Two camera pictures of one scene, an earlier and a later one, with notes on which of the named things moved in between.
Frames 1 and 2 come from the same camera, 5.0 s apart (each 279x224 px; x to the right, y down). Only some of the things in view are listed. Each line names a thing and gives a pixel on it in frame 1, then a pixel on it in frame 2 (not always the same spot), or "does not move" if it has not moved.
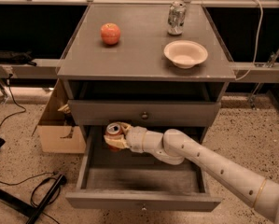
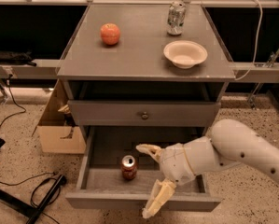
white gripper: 134,138 to 174,162
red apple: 110,33 does not move
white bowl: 186,54 does not move
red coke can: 114,129 to 129,167
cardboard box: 57,132 does not move
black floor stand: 34,211 does not move
